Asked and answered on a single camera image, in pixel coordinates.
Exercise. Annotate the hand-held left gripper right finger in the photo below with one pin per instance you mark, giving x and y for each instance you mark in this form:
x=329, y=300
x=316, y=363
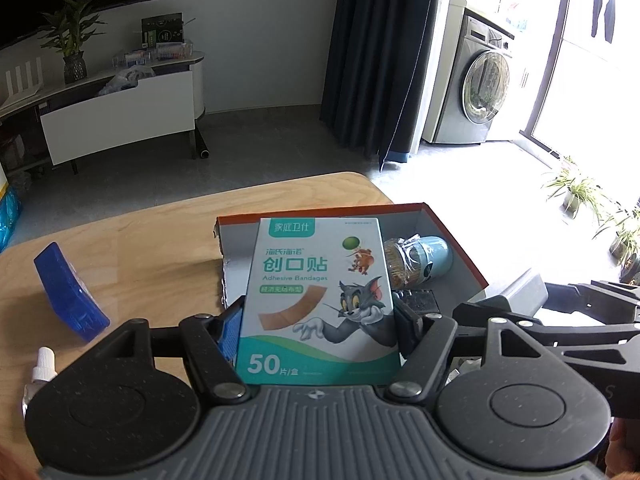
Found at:
x=407, y=332

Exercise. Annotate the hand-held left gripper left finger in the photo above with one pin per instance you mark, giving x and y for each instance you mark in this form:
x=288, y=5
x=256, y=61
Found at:
x=227, y=335

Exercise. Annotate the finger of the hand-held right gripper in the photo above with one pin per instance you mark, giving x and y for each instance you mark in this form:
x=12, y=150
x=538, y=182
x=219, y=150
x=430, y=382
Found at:
x=600, y=300
x=575, y=337

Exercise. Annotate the black rectangular box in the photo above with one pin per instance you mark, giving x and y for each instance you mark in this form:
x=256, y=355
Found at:
x=420, y=301

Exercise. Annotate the white power adapter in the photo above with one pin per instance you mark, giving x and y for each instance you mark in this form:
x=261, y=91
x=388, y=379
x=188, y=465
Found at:
x=520, y=292

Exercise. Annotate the cartoon bandage box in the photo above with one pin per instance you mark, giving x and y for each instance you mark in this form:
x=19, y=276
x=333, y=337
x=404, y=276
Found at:
x=310, y=310

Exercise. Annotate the person's right hand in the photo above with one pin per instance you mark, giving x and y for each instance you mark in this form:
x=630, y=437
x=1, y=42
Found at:
x=625, y=447

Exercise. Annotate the green potted plant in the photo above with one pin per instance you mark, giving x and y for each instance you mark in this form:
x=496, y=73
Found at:
x=575, y=190
x=625, y=232

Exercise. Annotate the blue toothpick holder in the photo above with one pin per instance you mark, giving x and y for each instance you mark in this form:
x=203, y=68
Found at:
x=430, y=260

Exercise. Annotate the blue plastic package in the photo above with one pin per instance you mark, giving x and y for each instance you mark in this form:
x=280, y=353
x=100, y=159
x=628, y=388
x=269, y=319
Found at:
x=70, y=300

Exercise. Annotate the light blue container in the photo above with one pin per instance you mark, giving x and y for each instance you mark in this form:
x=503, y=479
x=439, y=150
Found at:
x=400, y=156

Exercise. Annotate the small white bottle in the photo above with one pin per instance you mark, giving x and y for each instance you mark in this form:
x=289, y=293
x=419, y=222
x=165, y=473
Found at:
x=42, y=367

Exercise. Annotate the black roll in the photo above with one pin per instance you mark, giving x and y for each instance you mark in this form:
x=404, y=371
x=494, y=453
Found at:
x=202, y=145

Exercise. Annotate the silver washing machine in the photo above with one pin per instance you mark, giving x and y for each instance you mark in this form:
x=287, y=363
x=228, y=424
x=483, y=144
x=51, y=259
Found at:
x=450, y=110

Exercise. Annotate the white tv cabinet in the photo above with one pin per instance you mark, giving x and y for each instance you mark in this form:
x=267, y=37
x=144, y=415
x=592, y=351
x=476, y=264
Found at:
x=120, y=120

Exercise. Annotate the blue plastic bag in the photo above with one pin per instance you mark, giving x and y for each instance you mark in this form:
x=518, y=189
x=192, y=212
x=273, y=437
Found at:
x=9, y=215

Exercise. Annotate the crumpled clear plastic bag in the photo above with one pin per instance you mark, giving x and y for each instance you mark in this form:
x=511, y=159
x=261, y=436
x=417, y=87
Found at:
x=125, y=80

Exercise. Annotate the dark blue curtain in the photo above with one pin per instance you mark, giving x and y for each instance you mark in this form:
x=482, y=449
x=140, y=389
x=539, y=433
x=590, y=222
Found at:
x=370, y=60

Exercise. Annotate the clear plastic box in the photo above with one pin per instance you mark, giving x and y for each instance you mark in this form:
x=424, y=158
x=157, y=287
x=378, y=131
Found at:
x=175, y=50
x=131, y=57

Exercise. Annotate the dark hanging clothes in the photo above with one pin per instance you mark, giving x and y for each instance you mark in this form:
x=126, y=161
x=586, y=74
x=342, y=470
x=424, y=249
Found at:
x=605, y=5

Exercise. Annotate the bamboo plant in dark vase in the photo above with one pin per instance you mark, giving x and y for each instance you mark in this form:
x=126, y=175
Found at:
x=75, y=67

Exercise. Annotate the dark green box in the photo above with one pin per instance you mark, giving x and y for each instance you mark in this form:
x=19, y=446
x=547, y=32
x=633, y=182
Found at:
x=162, y=30

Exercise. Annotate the white router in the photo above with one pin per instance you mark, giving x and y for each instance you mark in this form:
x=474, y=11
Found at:
x=22, y=95

